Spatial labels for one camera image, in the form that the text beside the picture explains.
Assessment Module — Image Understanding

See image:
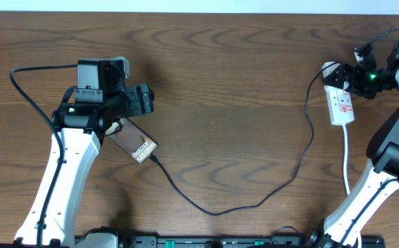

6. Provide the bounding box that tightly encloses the white power strip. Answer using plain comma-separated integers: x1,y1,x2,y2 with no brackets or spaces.
324,85,355,126

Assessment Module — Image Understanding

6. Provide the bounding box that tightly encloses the black USB charging cable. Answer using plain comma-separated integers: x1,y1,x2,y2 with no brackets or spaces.
149,62,341,217

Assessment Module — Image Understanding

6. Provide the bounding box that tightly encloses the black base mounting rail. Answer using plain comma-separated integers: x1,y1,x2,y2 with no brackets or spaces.
74,235,386,248

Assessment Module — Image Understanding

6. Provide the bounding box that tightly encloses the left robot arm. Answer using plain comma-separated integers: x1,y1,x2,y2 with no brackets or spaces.
9,56,158,247

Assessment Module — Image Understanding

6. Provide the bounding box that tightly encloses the black left camera cable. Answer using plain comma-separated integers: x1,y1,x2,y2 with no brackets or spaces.
9,64,79,248

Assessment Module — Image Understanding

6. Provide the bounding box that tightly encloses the white power strip cord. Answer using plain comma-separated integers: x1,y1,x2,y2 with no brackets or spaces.
341,124,363,248

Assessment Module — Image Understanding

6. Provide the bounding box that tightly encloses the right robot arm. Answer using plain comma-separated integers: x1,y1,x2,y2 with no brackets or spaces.
305,40,399,247

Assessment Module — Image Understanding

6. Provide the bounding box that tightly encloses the Galaxy S25 Ultra smartphone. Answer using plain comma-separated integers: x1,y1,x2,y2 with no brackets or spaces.
105,118,158,164

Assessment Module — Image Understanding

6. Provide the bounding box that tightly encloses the white USB wall charger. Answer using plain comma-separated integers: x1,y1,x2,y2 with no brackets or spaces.
322,61,339,78

